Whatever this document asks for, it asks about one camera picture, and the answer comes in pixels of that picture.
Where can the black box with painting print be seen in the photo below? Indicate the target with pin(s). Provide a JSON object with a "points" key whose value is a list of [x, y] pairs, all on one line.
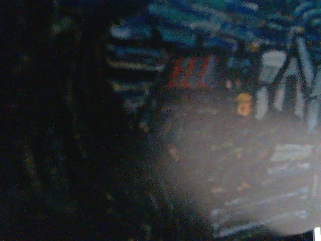
{"points": [[200, 113]]}

